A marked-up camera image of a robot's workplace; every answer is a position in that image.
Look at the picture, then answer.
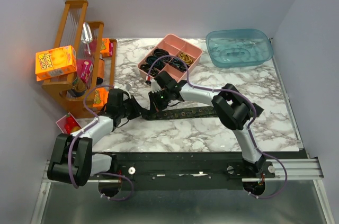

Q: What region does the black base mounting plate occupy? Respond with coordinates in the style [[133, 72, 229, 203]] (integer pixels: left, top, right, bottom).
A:
[[90, 151, 310, 191]]

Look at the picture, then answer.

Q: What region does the small orange box upper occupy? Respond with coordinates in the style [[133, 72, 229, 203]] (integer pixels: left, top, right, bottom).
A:
[[100, 38, 114, 57]]

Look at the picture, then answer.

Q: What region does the pink product box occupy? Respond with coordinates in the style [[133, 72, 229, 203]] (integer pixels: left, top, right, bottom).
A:
[[77, 59, 94, 84]]

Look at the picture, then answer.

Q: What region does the orange bottle on rack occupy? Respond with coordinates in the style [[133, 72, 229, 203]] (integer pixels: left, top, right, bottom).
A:
[[96, 58, 105, 85]]

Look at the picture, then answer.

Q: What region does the pink bin with fruit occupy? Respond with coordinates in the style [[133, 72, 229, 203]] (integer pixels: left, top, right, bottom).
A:
[[56, 113, 81, 134]]

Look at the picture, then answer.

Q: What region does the dark blue floral rolled tie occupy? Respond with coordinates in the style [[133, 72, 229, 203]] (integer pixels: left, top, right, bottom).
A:
[[169, 58, 190, 73]]

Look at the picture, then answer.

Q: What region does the black gold rolled tie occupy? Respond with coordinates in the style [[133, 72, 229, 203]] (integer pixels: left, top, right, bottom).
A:
[[139, 64, 158, 75]]

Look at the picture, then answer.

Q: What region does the translucent blue plastic tub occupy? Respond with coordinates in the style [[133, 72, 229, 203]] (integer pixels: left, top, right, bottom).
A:
[[206, 29, 273, 68]]

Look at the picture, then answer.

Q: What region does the dark tin can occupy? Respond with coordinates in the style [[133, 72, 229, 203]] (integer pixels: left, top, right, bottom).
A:
[[68, 74, 86, 97]]

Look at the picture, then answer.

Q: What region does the dark floral patterned necktie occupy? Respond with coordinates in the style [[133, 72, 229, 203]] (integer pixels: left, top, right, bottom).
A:
[[141, 103, 265, 121]]

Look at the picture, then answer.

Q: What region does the yellow rolled tie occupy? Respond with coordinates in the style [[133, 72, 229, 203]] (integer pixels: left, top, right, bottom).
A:
[[178, 52, 194, 66]]

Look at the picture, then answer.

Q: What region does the teal rolled tie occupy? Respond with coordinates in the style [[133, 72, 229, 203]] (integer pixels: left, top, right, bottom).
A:
[[146, 56, 164, 68]]

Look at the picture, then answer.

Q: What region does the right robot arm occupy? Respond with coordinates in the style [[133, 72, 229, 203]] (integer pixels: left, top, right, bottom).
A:
[[146, 71, 265, 177]]

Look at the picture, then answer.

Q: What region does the metal scoop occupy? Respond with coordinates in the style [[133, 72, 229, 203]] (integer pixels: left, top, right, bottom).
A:
[[81, 22, 93, 55]]

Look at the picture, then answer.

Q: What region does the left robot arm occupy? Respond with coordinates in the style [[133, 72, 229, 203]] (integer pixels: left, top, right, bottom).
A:
[[47, 88, 147, 188]]

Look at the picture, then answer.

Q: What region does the pink divided organizer tray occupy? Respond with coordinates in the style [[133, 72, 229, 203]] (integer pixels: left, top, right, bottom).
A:
[[137, 34, 203, 82]]

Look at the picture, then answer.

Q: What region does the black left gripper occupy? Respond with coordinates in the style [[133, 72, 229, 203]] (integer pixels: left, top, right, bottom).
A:
[[119, 95, 147, 120]]

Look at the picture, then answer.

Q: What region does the small orange box lower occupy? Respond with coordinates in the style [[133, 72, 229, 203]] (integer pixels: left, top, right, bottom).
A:
[[92, 87, 109, 111]]

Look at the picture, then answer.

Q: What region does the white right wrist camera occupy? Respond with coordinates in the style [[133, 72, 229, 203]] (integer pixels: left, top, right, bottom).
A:
[[150, 78, 162, 93]]

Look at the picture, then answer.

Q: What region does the wooden wire rack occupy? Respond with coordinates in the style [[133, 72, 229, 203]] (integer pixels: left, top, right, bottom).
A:
[[41, 0, 118, 119]]

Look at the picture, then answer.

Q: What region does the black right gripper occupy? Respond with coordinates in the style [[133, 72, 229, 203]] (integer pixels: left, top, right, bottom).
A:
[[148, 89, 171, 117]]

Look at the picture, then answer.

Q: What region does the orange Scrub Daddy box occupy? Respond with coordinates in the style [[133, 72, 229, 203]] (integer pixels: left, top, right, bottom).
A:
[[35, 46, 77, 82]]

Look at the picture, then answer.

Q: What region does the aluminium rail frame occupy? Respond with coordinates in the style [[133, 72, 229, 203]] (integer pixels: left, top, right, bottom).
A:
[[32, 151, 335, 223]]

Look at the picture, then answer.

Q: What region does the small orange box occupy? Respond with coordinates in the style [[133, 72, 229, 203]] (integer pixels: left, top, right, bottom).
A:
[[100, 38, 114, 57], [92, 87, 109, 111]]

